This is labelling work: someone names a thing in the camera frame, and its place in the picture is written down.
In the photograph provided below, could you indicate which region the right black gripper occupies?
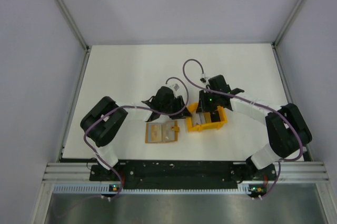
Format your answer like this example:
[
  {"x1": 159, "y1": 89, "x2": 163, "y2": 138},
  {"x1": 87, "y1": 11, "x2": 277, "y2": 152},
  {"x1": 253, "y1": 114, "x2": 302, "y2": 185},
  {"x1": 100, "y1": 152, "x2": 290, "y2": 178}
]
[{"x1": 195, "y1": 90, "x2": 220, "y2": 114}]

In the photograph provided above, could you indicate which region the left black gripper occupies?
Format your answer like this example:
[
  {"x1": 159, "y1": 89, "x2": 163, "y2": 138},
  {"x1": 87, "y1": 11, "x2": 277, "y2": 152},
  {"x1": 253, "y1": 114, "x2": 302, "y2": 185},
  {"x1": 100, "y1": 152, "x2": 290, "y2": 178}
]
[{"x1": 161, "y1": 96, "x2": 192, "y2": 120}]

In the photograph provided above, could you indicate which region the yellow plastic bin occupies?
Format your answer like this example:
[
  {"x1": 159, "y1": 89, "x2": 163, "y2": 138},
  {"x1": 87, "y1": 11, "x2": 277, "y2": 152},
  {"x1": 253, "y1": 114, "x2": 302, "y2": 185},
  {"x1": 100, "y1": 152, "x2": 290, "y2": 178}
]
[{"x1": 185, "y1": 103, "x2": 228, "y2": 132}]

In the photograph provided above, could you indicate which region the silver VIP card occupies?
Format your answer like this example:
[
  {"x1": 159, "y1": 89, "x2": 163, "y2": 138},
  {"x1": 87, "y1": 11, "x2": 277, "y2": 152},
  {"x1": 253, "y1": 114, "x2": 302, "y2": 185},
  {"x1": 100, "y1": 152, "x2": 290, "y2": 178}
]
[{"x1": 192, "y1": 113, "x2": 206, "y2": 126}]

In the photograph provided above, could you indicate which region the orange leather card holder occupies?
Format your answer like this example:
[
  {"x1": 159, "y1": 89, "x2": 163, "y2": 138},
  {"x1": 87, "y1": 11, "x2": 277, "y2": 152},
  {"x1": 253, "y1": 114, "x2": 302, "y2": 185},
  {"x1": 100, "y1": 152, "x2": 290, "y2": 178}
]
[{"x1": 145, "y1": 120, "x2": 180, "y2": 144}]

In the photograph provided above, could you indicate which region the gold VIP card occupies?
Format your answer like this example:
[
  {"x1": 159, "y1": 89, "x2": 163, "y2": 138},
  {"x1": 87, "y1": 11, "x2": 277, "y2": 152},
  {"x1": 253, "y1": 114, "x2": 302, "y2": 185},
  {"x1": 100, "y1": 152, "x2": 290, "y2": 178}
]
[{"x1": 162, "y1": 122, "x2": 175, "y2": 141}]

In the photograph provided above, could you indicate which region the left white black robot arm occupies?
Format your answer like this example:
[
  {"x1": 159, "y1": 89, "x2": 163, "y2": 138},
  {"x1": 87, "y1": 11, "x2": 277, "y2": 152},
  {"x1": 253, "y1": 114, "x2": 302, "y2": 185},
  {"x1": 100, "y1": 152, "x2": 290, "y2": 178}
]
[{"x1": 80, "y1": 84, "x2": 192, "y2": 180}]

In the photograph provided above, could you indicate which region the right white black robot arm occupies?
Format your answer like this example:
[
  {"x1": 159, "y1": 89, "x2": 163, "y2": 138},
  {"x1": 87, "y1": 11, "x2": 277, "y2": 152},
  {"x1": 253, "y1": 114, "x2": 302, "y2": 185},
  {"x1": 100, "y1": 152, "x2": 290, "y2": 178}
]
[{"x1": 196, "y1": 75, "x2": 312, "y2": 180}]

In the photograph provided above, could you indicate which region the black card in bin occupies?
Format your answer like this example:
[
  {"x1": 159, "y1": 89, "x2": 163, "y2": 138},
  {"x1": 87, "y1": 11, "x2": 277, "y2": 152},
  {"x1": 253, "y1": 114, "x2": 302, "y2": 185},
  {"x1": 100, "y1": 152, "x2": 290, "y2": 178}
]
[{"x1": 210, "y1": 111, "x2": 221, "y2": 123}]

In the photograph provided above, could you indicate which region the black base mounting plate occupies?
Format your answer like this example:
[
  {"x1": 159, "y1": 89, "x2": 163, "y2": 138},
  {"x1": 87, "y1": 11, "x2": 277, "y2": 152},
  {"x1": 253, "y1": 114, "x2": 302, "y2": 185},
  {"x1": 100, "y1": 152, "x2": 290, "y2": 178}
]
[{"x1": 89, "y1": 159, "x2": 276, "y2": 189}]

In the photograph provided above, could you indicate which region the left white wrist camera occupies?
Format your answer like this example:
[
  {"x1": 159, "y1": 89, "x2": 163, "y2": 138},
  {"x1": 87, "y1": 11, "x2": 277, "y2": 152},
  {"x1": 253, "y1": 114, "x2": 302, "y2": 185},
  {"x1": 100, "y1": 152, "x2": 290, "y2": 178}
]
[{"x1": 168, "y1": 84, "x2": 180, "y2": 93}]

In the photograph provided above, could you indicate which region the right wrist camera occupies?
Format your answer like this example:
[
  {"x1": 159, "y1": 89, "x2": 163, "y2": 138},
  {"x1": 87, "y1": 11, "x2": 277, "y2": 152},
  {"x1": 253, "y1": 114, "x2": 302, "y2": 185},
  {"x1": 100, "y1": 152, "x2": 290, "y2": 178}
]
[{"x1": 200, "y1": 73, "x2": 210, "y2": 84}]

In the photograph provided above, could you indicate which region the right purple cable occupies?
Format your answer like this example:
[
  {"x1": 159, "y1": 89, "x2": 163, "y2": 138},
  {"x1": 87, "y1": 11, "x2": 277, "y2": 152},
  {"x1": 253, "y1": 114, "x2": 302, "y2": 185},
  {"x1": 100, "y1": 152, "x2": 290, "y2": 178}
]
[{"x1": 183, "y1": 59, "x2": 303, "y2": 200}]

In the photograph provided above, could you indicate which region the purple cable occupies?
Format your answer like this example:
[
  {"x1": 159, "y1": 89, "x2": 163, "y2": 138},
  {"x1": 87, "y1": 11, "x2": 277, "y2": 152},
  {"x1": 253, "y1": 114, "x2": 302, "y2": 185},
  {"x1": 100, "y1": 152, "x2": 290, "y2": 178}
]
[
  {"x1": 83, "y1": 77, "x2": 190, "y2": 201},
  {"x1": 183, "y1": 59, "x2": 303, "y2": 200}
]

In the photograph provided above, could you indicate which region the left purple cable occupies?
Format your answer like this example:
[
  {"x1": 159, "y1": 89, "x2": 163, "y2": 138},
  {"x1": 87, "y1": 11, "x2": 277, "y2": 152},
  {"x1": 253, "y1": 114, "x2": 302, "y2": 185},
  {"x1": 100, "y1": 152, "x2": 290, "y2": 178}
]
[{"x1": 83, "y1": 77, "x2": 190, "y2": 201}]

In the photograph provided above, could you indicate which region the aluminium front rail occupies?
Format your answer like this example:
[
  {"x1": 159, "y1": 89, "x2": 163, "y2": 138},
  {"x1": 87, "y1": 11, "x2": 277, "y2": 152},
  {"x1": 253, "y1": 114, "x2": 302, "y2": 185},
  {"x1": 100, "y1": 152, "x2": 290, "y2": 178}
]
[{"x1": 43, "y1": 160, "x2": 329, "y2": 184}]

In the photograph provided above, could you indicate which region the white slotted cable duct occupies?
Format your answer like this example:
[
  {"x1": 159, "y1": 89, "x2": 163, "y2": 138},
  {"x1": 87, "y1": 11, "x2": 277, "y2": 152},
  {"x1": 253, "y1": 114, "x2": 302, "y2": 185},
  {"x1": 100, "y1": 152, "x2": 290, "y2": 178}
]
[{"x1": 53, "y1": 183, "x2": 262, "y2": 196}]

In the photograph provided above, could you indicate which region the right aluminium frame post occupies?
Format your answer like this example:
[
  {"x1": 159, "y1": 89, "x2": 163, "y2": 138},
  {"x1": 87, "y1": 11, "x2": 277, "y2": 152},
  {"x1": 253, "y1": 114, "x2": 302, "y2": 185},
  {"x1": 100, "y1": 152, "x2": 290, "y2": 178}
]
[{"x1": 272, "y1": 0, "x2": 307, "y2": 49}]

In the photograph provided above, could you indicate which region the aluminium frame post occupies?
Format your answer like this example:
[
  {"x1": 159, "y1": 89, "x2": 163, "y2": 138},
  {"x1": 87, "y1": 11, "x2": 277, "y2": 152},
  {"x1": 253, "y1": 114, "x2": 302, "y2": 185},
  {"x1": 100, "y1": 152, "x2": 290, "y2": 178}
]
[
  {"x1": 54, "y1": 0, "x2": 90, "y2": 51},
  {"x1": 272, "y1": 0, "x2": 307, "y2": 49}
]

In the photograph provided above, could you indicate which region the left aluminium frame post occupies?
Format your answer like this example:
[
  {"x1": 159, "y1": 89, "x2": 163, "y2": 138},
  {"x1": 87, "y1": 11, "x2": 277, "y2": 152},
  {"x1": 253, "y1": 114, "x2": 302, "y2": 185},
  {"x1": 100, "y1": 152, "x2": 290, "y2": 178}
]
[{"x1": 54, "y1": 0, "x2": 90, "y2": 51}]

